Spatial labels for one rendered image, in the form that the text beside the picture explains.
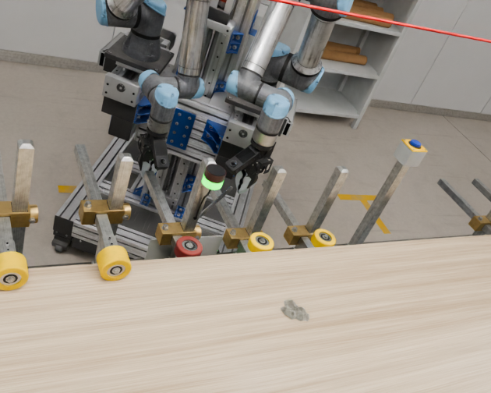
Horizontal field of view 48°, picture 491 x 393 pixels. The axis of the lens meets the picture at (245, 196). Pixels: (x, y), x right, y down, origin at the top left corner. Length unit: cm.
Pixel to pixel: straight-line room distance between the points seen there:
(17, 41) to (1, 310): 301
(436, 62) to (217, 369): 463
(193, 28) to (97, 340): 104
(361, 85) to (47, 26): 256
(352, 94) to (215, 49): 285
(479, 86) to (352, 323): 479
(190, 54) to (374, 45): 313
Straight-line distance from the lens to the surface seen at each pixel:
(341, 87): 512
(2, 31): 418
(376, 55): 482
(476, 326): 195
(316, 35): 196
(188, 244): 162
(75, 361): 132
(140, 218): 273
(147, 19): 218
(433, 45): 552
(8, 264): 138
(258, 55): 178
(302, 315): 157
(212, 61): 230
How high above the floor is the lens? 199
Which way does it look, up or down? 35 degrees down
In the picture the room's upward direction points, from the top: 22 degrees clockwise
